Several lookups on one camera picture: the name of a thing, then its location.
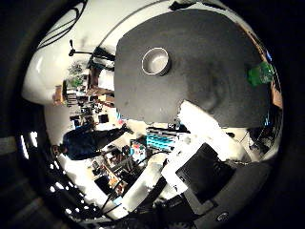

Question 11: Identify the green translucent plastic bottle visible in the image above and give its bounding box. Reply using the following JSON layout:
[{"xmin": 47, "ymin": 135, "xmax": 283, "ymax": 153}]
[{"xmin": 247, "ymin": 61, "xmax": 275, "ymax": 88}]

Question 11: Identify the teal storage rack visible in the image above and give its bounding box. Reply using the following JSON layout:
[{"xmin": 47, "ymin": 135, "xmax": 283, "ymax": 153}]
[{"xmin": 145, "ymin": 131, "xmax": 179, "ymax": 153}]

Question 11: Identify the white box with colourful print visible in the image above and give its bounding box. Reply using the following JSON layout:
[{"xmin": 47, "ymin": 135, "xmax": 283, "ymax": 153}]
[{"xmin": 130, "ymin": 139, "xmax": 148, "ymax": 161}]

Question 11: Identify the round metal bowl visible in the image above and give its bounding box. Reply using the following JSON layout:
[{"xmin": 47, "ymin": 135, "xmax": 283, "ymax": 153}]
[{"xmin": 140, "ymin": 47, "xmax": 173, "ymax": 76}]

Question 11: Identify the person in dark clothing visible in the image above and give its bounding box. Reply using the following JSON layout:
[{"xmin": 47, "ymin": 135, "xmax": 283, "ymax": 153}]
[{"xmin": 51, "ymin": 123, "xmax": 135, "ymax": 161}]

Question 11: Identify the green potted plant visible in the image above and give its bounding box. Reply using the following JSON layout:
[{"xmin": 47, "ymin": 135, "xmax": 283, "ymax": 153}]
[{"xmin": 67, "ymin": 62, "xmax": 86, "ymax": 91}]

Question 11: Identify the black tripod stand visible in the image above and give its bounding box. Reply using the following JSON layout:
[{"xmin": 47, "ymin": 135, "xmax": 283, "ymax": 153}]
[{"xmin": 68, "ymin": 39, "xmax": 96, "ymax": 58}]

